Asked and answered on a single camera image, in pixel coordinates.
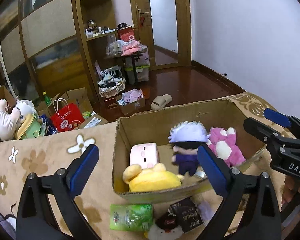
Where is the black tissue pack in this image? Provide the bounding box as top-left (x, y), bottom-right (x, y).
top-left (169, 197), bottom-right (204, 233)

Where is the purple white-haired plush doll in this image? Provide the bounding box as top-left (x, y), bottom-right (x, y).
top-left (168, 121), bottom-right (210, 177)

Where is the green tissue pack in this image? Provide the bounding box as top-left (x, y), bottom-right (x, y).
top-left (109, 204), bottom-right (153, 232)

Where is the person's right hand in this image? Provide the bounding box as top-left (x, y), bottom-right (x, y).
top-left (281, 176), bottom-right (300, 205)

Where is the person's grey-clad leg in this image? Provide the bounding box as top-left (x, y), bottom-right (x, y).
top-left (0, 213), bottom-right (17, 239)

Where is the pink white plush toy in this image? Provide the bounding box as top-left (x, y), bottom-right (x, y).
top-left (207, 127), bottom-right (246, 167)

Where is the green yellow plush toy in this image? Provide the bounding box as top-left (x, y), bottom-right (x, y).
top-left (14, 114), bottom-right (45, 140)

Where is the white penguin plush black cap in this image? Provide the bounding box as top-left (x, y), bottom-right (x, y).
top-left (145, 212), bottom-right (184, 240)

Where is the white plush with pink paws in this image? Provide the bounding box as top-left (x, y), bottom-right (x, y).
top-left (0, 99), bottom-right (37, 141)

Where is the red paper shopping bag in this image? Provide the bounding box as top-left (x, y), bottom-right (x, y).
top-left (51, 98), bottom-right (85, 132)

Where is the green glass bottle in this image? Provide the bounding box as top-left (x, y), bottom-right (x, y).
top-left (43, 92), bottom-right (51, 107)

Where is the beige slipper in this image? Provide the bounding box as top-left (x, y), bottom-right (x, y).
top-left (151, 94), bottom-right (172, 110)

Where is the white pink cube plush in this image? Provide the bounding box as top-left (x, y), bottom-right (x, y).
top-left (129, 142), bottom-right (159, 169)

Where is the brown cardboard box on floor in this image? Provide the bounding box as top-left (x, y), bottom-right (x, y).
top-left (36, 87), bottom-right (93, 116)

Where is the small box with pink items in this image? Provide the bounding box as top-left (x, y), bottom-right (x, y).
top-left (116, 89), bottom-right (145, 115)

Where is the clear plastic storage bin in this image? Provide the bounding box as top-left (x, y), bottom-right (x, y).
top-left (125, 66), bottom-right (149, 85)

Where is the wicker basket of socks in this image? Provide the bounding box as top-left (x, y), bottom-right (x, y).
top-left (96, 65), bottom-right (126, 99)

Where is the black side table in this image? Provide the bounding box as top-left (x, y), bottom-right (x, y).
top-left (104, 49), bottom-right (146, 89)

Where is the wooden door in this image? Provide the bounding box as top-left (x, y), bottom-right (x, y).
top-left (130, 0), bottom-right (191, 70)

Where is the pink folded cloth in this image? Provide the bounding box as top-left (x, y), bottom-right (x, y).
top-left (121, 40), bottom-right (143, 56)

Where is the red box on table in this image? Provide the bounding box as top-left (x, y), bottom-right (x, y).
top-left (117, 26), bottom-right (135, 42)

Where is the wooden wardrobe with panels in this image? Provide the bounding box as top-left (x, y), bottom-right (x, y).
top-left (0, 0), bottom-right (96, 101)

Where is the wooden corner shelf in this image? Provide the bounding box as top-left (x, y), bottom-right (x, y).
top-left (71, 0), bottom-right (118, 107)

